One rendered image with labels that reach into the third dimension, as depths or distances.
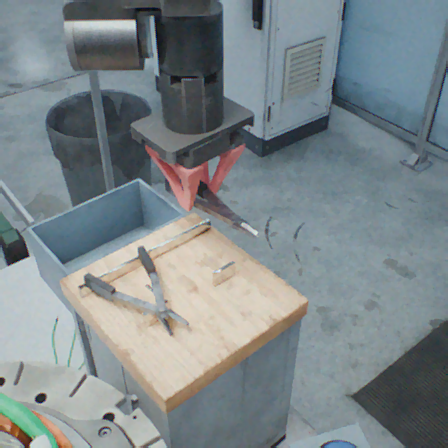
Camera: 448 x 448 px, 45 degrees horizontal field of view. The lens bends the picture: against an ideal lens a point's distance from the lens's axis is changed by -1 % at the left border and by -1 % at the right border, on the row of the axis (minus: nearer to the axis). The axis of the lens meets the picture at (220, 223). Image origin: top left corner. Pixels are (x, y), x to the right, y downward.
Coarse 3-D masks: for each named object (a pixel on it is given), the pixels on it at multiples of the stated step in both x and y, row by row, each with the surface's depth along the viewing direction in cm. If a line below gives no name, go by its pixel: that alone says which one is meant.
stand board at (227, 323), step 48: (144, 240) 66; (192, 240) 66; (144, 288) 60; (192, 288) 60; (240, 288) 60; (288, 288) 60; (144, 336) 54; (192, 336) 54; (240, 336) 54; (144, 384) 51; (192, 384) 51
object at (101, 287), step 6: (84, 276) 57; (90, 276) 57; (90, 282) 57; (96, 282) 56; (102, 282) 56; (90, 288) 57; (96, 288) 56; (102, 288) 56; (108, 288) 55; (114, 288) 55; (102, 294) 56; (108, 294) 56
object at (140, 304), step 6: (114, 294) 55; (120, 294) 55; (126, 294) 55; (120, 300) 55; (126, 300) 55; (132, 300) 55; (138, 300) 55; (132, 306) 55; (138, 306) 54; (144, 306) 54; (150, 306) 54; (156, 306) 54; (150, 312) 54
